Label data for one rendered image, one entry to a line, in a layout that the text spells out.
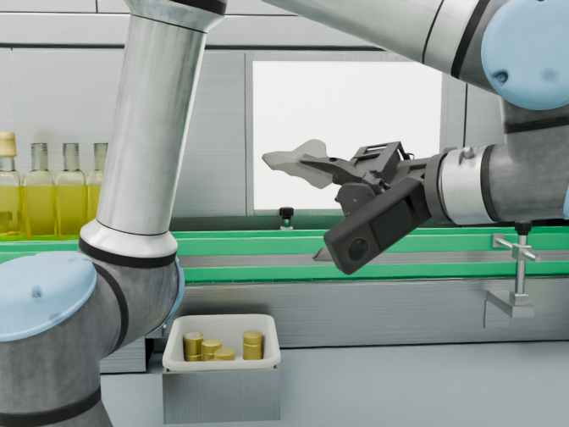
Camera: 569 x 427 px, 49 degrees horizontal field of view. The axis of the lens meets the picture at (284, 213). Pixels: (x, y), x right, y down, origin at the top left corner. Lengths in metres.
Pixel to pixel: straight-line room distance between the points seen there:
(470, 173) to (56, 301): 0.41
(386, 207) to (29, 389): 0.38
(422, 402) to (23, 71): 0.98
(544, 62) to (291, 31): 0.94
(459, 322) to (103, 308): 0.77
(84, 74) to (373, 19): 0.94
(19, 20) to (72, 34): 0.10
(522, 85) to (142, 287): 0.48
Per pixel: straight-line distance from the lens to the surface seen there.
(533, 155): 0.58
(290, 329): 1.20
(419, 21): 0.46
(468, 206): 0.61
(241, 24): 1.33
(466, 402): 1.05
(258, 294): 1.17
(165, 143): 0.70
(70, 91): 1.35
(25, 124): 1.37
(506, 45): 0.43
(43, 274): 0.66
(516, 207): 0.60
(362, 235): 0.61
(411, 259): 1.22
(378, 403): 1.02
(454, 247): 1.24
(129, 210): 0.72
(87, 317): 0.66
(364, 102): 1.34
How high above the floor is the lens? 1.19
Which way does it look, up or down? 9 degrees down
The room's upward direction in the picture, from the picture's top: straight up
